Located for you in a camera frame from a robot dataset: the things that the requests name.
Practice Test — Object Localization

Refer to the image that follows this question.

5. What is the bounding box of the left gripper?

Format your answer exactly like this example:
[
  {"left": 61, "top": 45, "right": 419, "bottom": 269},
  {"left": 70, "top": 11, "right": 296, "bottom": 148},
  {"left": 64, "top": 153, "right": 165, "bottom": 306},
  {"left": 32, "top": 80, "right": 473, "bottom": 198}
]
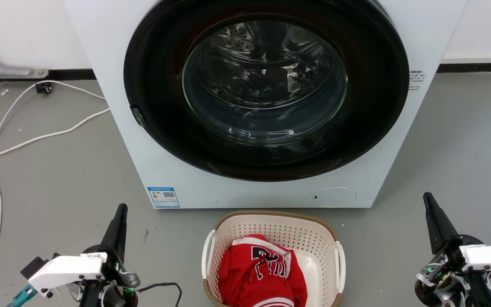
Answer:
[{"left": 79, "top": 203, "right": 141, "bottom": 307}]

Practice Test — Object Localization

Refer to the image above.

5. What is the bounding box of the white front-load washing machine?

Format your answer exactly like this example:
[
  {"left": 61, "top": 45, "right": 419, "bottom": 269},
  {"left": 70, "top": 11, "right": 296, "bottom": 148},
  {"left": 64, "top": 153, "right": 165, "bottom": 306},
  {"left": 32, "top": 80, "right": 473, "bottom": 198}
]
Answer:
[{"left": 64, "top": 0, "right": 470, "bottom": 210}]

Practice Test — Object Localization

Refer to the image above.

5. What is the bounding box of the red basketball jersey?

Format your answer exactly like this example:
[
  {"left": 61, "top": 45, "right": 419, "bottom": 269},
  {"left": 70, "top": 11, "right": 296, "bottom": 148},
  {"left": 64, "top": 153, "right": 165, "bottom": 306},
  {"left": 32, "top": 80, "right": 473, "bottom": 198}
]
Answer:
[{"left": 218, "top": 233, "right": 308, "bottom": 307}]

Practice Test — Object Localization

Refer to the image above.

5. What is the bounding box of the grey wall pipe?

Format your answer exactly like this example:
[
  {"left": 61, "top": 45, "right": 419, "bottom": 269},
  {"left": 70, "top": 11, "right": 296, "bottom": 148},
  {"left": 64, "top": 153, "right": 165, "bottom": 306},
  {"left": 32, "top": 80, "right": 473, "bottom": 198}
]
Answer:
[{"left": 0, "top": 36, "right": 49, "bottom": 80}]

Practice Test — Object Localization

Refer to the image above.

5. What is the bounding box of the black round washer door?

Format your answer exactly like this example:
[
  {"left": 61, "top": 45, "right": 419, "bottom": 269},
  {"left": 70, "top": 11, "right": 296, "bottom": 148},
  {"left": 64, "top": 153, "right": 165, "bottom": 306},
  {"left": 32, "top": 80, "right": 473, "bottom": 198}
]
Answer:
[{"left": 123, "top": 0, "right": 410, "bottom": 182}]

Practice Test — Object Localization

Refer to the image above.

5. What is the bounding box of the cream perforated laundry basket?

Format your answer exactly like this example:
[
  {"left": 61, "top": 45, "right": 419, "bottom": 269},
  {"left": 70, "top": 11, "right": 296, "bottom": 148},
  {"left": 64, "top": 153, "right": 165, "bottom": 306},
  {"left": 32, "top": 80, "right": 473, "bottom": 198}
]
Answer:
[{"left": 201, "top": 209, "right": 347, "bottom": 307}]

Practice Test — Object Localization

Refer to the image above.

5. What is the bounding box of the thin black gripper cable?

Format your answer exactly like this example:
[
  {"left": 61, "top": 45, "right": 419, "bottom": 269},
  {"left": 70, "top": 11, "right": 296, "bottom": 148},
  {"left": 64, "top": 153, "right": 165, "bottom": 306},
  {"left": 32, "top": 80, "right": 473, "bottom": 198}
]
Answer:
[{"left": 136, "top": 282, "right": 183, "bottom": 307}]

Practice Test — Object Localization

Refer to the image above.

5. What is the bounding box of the round white filter cover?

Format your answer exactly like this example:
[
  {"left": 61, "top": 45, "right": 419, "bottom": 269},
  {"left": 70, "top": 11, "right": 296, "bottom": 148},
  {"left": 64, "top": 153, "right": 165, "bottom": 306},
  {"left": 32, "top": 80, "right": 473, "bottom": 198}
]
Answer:
[{"left": 312, "top": 187, "right": 357, "bottom": 209}]

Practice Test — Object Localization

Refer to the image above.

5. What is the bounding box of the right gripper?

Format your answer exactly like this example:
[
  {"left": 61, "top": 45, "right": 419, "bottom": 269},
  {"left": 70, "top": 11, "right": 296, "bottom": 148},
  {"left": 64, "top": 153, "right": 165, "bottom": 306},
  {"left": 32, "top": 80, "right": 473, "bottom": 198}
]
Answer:
[{"left": 414, "top": 192, "right": 491, "bottom": 307}]

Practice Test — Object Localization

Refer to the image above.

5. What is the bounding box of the blue energy label sticker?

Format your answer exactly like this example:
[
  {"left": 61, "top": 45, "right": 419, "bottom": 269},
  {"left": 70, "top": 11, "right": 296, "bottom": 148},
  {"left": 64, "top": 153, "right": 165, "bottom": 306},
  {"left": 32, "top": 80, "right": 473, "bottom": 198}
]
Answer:
[{"left": 147, "top": 186, "right": 181, "bottom": 209}]

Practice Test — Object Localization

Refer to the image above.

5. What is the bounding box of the small text label sticker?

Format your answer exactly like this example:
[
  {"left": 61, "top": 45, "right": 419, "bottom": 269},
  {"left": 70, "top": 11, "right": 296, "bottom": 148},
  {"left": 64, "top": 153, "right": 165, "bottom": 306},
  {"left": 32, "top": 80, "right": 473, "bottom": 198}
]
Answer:
[{"left": 409, "top": 70, "right": 426, "bottom": 91}]

